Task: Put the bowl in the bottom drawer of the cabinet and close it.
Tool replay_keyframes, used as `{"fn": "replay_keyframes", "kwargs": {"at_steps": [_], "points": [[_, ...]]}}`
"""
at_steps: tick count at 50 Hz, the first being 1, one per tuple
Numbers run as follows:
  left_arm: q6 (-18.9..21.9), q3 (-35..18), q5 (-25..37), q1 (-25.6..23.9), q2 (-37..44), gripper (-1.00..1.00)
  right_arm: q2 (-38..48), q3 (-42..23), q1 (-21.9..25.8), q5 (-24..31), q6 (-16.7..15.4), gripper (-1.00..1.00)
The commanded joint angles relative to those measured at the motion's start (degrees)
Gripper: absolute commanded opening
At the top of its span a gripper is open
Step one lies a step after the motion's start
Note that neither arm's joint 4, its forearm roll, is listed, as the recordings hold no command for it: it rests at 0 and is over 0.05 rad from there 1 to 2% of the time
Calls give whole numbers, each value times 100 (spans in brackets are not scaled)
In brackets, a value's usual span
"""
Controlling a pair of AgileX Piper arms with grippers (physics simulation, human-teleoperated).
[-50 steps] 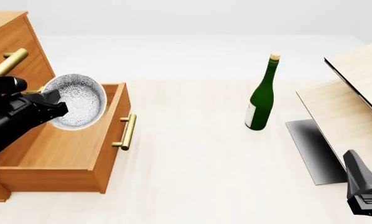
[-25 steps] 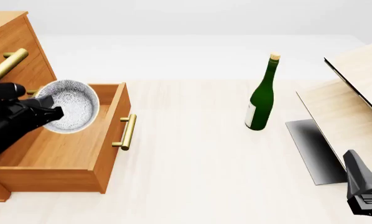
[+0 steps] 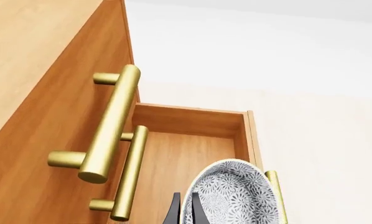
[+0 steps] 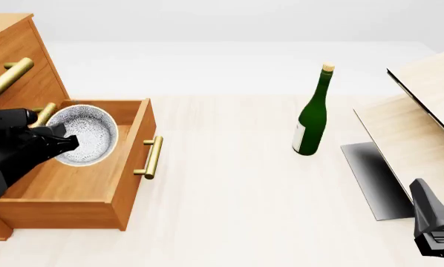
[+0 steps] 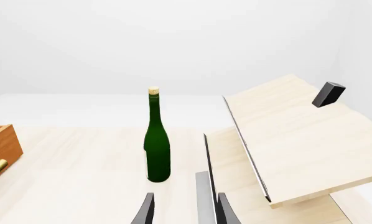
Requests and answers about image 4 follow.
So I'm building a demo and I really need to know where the green wine bottle with cork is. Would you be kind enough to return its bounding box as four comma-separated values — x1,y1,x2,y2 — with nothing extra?
291,62,336,156

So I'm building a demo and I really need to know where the patterned grey white bowl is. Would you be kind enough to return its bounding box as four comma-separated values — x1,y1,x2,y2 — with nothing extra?
45,104,120,168

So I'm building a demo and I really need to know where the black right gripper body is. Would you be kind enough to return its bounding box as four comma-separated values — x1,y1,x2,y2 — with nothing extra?
414,228,444,260

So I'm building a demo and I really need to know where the wooden drawer with long handle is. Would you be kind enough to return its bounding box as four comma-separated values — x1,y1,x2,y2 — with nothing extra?
0,26,54,105

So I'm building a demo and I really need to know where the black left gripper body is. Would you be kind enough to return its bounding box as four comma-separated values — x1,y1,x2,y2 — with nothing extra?
0,126,58,189

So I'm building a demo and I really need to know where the wooden drawer mostly hidden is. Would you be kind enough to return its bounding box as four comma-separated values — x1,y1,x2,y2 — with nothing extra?
0,59,72,113

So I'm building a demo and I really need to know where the pale wood panel black edge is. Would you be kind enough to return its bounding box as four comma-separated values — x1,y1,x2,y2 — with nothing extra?
386,46,444,146

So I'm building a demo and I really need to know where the long brass drawer handle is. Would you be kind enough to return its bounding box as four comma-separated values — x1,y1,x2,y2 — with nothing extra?
0,57,35,102

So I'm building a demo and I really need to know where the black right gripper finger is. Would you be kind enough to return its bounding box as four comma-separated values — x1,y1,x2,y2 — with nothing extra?
408,178,444,236

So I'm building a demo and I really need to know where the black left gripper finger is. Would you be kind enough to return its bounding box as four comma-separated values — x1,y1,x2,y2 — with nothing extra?
31,122,68,139
43,134,80,160

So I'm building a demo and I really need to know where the wooden cabinet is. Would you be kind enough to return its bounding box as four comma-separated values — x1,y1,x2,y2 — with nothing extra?
0,13,73,242

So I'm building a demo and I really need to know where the open wooden drawer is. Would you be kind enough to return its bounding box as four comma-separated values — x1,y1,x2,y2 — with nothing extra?
0,98,158,232

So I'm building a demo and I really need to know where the brass handle of open drawer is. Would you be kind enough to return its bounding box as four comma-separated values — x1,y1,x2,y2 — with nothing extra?
133,135,164,180

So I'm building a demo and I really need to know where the pale wood slanted panel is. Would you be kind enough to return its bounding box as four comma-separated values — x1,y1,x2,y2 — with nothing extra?
353,93,444,202

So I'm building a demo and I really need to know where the brass handle partly hidden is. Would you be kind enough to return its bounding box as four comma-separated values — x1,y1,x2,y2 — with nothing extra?
28,102,58,129

